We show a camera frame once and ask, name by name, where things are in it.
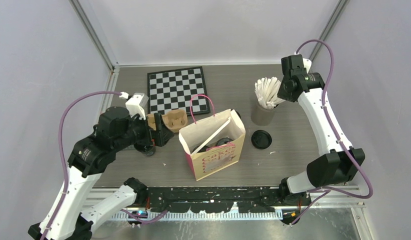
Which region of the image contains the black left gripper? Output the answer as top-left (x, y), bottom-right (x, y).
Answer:
top-left (115, 109), bottom-right (175, 150)

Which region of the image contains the stack of black lids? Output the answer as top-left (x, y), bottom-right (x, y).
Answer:
top-left (251, 129), bottom-right (273, 150)

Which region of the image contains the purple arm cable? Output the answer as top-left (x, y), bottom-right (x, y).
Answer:
top-left (39, 91), bottom-right (129, 240)
top-left (294, 39), bottom-right (374, 200)

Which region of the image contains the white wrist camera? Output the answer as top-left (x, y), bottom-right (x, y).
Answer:
top-left (125, 92), bottom-right (149, 120)
top-left (302, 58), bottom-right (312, 73)

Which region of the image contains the black white chessboard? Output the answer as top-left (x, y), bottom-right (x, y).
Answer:
top-left (147, 66), bottom-right (211, 115)

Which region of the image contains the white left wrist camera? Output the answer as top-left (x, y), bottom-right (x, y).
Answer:
top-left (125, 92), bottom-right (149, 120)

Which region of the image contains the black coffee cup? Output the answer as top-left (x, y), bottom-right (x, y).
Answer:
top-left (214, 137), bottom-right (235, 147)
top-left (139, 145), bottom-right (156, 157)
top-left (198, 145), bottom-right (210, 153)

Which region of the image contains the pink paper bag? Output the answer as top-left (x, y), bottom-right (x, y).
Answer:
top-left (178, 109), bottom-right (246, 181)

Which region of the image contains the white paper straw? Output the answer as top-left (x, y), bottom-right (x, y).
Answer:
top-left (192, 117), bottom-right (231, 154)

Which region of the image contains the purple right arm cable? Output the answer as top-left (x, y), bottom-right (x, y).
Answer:
top-left (294, 39), bottom-right (374, 200)

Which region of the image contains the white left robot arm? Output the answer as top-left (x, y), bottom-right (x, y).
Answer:
top-left (28, 107), bottom-right (156, 240)

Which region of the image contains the cup of white paper straws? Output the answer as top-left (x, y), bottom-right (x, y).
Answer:
top-left (251, 76), bottom-right (285, 126)

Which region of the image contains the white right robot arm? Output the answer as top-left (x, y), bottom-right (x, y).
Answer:
top-left (277, 54), bottom-right (365, 206)

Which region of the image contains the brown cardboard cup carrier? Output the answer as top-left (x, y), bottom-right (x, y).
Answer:
top-left (146, 109), bottom-right (188, 133)

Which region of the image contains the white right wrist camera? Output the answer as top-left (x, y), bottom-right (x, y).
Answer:
top-left (302, 58), bottom-right (312, 73)

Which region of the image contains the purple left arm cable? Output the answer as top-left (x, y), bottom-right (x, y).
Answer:
top-left (39, 91), bottom-right (129, 240)

